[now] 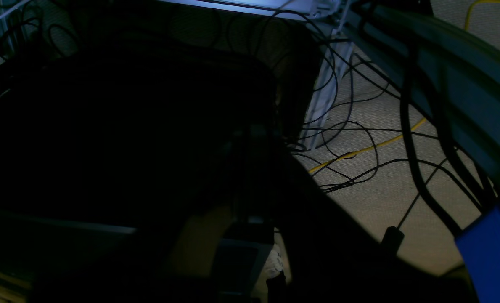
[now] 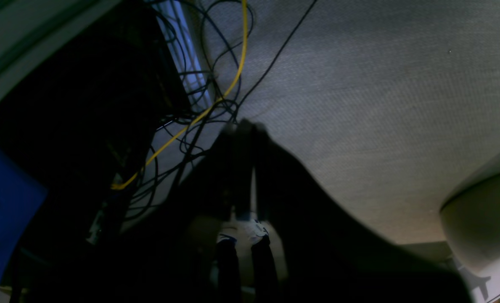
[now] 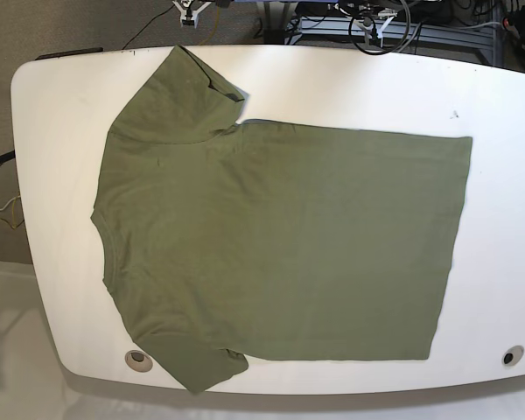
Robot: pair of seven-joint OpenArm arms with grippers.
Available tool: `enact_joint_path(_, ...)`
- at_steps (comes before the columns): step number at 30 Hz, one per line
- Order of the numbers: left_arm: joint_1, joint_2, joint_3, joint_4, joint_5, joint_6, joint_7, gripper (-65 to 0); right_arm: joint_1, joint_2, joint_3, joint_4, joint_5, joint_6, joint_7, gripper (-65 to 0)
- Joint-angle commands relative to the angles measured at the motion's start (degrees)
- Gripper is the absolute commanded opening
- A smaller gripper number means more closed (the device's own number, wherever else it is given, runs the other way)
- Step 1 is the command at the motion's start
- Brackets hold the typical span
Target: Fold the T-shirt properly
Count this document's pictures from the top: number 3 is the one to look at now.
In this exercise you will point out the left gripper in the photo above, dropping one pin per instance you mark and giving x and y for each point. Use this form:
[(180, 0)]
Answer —
[(367, 22)]

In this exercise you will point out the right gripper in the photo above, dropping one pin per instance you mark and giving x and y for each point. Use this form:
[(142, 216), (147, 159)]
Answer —
[(189, 11)]

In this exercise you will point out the olive green T-shirt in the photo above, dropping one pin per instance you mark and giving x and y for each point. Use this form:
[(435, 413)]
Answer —
[(226, 240)]

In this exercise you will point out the aluminium frame rail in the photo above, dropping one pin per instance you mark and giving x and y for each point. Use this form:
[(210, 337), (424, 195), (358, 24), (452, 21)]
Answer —
[(484, 40)]

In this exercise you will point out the left table cable grommet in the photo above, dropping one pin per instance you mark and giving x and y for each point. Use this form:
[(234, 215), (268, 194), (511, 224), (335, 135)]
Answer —
[(138, 361)]

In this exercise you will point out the table cable grommet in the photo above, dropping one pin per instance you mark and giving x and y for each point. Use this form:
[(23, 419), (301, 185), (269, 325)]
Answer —
[(138, 361), (513, 356)]

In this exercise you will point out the right table cable grommet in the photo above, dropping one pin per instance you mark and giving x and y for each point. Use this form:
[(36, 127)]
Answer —
[(513, 356)]

